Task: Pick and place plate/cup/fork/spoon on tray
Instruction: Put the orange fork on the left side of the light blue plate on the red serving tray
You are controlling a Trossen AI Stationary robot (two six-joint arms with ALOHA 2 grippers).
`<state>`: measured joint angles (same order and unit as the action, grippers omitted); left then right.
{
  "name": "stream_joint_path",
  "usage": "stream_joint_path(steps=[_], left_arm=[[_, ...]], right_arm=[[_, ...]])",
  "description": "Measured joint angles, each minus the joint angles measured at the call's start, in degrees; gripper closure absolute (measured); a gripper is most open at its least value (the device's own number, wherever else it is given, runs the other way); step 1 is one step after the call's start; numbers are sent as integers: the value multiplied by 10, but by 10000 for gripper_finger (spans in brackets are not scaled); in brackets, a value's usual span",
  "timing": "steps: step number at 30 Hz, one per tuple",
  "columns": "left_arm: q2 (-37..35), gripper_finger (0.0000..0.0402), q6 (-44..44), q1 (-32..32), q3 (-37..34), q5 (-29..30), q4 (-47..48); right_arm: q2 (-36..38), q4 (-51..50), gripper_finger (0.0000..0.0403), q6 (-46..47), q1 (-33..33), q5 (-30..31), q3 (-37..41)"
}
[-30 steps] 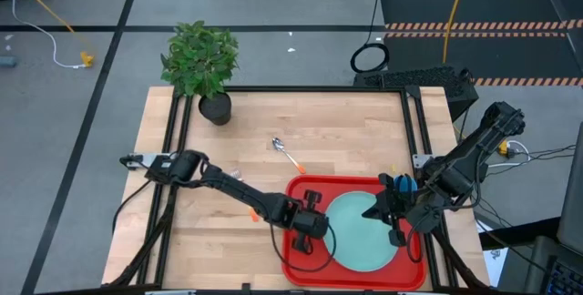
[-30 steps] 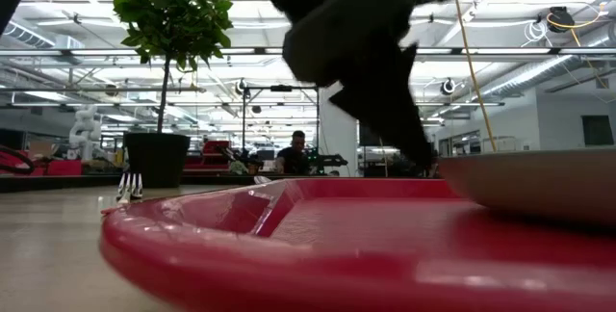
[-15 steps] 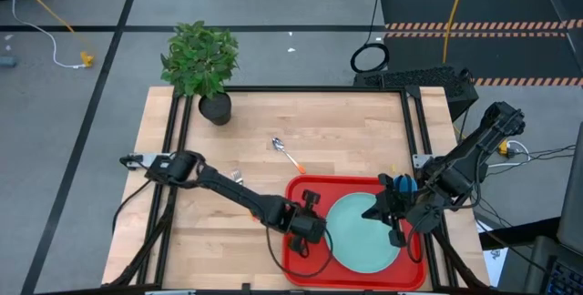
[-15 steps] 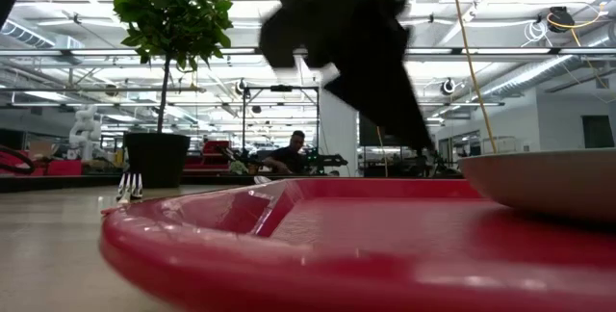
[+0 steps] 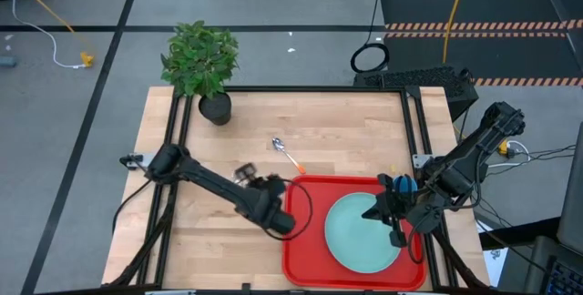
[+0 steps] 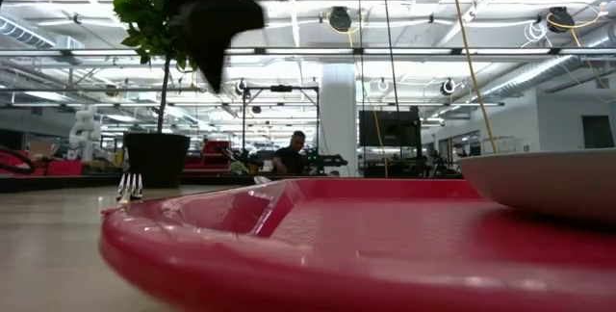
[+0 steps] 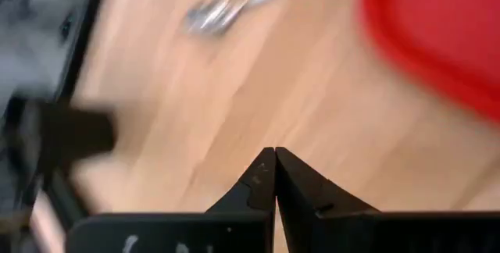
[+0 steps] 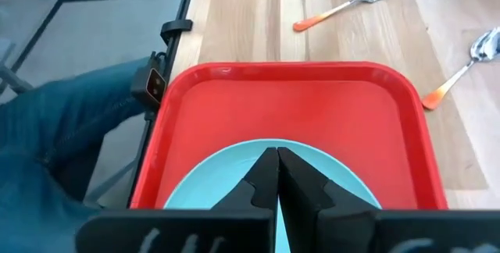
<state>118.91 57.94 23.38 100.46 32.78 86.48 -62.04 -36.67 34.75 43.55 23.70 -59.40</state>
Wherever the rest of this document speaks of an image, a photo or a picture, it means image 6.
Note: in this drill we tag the black monitor on stand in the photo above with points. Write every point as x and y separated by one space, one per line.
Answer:
390 129

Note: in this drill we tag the red tool chest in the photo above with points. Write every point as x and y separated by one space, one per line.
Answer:
212 155

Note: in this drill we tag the red low box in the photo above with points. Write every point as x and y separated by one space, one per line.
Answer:
62 167

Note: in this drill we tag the black metal gantry frame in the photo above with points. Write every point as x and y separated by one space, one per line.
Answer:
281 88

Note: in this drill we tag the person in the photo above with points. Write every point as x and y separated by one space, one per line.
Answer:
289 160

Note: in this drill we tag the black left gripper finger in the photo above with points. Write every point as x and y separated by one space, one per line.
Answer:
216 28

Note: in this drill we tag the white bowl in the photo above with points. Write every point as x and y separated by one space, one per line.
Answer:
553 182

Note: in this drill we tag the red plastic tray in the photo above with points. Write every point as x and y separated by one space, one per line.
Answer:
337 254

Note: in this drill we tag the black background robot arm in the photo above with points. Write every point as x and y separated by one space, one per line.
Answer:
327 160

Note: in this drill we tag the black aluminium rig frame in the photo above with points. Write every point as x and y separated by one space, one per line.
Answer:
58 183

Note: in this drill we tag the small green plant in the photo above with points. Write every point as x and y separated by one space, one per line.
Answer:
239 167

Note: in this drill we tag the beige cardboard box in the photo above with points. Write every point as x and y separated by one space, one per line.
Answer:
42 148

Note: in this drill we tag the green tree in black pot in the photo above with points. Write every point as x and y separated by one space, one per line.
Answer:
156 158

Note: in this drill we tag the silver ventilation duct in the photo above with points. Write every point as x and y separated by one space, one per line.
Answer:
19 33
524 81

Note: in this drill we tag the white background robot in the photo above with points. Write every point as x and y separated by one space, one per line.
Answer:
84 131

